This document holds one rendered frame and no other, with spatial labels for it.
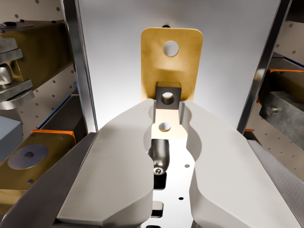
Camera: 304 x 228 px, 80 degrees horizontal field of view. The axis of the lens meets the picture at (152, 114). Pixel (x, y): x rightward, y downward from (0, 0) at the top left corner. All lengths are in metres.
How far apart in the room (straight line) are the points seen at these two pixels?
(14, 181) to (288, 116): 0.35
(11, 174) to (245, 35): 0.33
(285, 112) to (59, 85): 0.56
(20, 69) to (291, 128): 0.28
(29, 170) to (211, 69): 0.27
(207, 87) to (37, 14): 0.48
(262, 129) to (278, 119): 0.44
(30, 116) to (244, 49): 0.67
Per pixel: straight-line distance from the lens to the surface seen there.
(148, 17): 0.21
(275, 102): 0.27
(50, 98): 0.67
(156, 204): 0.41
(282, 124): 0.27
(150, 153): 0.25
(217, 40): 0.22
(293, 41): 0.61
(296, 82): 0.30
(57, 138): 0.35
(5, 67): 0.20
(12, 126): 0.76
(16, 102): 0.20
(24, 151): 0.35
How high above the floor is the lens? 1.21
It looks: 58 degrees down
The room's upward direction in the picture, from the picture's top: 175 degrees counter-clockwise
